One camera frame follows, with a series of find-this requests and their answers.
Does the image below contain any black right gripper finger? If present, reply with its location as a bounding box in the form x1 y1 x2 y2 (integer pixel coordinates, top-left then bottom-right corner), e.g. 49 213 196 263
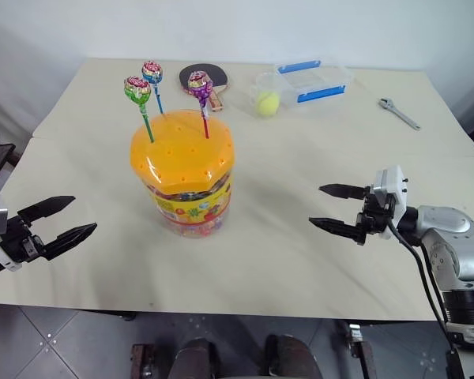
318 182 369 200
307 216 367 246

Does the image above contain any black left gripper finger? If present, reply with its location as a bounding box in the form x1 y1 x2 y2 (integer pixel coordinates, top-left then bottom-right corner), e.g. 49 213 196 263
17 195 77 227
42 222 99 261

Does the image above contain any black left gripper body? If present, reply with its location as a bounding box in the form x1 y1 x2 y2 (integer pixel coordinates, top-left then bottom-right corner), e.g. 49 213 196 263
0 215 47 264

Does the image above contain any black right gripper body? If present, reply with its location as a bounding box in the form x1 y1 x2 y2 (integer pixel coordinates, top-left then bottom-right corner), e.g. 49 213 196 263
354 186 397 239

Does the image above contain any orange-lidded lollipop jar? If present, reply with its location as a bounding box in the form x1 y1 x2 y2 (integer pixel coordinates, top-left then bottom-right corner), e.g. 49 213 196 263
129 108 236 240

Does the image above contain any green-wrapped lollipop green stick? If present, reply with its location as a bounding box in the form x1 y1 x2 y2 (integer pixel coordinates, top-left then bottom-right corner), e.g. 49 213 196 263
122 75 156 144

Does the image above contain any blue-wrapped lollipop blue stick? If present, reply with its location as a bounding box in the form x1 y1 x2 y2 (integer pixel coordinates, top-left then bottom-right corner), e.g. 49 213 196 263
141 60 167 115

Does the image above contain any purple-wrapped lollipop red stick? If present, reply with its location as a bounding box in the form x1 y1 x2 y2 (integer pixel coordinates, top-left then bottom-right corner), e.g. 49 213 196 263
186 69 215 140

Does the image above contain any silver adjustable wrench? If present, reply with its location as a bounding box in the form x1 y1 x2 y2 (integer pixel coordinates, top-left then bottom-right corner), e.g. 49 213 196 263
377 96 422 131

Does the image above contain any clear box with blue clips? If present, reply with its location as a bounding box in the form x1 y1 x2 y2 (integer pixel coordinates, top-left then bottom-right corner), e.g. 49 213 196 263
275 58 356 108

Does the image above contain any yellow tennis ball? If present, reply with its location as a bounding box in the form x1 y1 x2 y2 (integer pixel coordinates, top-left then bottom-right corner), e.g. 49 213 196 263
254 91 281 118

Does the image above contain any clear plastic measuring cup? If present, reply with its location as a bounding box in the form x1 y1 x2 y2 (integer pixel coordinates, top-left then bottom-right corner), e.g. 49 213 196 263
249 71 288 118

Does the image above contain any black table tennis paddle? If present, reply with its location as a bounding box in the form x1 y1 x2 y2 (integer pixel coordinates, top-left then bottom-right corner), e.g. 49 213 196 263
177 62 230 113

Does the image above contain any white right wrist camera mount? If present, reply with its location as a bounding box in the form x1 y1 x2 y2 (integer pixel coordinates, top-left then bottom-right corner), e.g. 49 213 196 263
369 165 409 241

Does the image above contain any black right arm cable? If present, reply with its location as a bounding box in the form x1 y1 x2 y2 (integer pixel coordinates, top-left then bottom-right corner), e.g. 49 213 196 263
386 219 457 353

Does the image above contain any table leg caster bracket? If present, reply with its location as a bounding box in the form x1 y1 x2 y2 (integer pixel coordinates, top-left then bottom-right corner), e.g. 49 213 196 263
334 320 378 379
129 342 157 379

